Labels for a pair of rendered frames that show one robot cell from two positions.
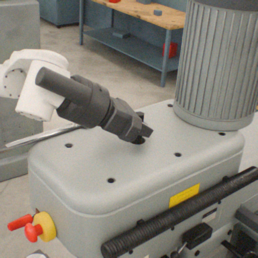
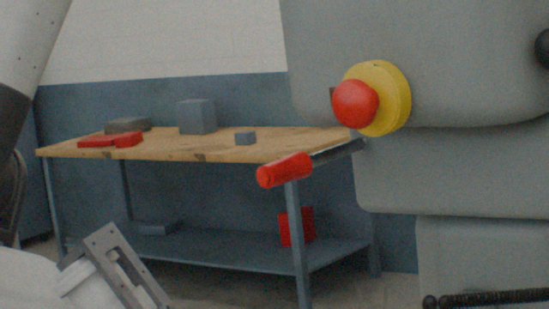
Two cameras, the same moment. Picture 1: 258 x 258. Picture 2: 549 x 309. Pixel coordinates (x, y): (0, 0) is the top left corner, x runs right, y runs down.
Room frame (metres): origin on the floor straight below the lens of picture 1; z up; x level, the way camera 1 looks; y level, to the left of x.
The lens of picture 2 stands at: (-0.25, 0.35, 1.88)
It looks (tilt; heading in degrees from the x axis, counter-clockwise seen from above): 9 degrees down; 353
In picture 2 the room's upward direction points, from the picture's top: 7 degrees counter-clockwise
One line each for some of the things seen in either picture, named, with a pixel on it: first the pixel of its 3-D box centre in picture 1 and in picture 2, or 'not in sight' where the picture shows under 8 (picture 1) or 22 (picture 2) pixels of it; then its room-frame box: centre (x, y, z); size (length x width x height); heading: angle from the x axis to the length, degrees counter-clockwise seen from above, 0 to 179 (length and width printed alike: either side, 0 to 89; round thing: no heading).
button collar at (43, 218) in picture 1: (44, 227); (375, 98); (0.63, 0.15, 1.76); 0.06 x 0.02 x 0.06; 41
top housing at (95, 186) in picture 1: (138, 168); (505, 8); (0.79, -0.03, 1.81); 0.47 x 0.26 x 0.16; 131
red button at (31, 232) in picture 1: (34, 231); (358, 102); (0.62, 0.17, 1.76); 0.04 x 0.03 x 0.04; 41
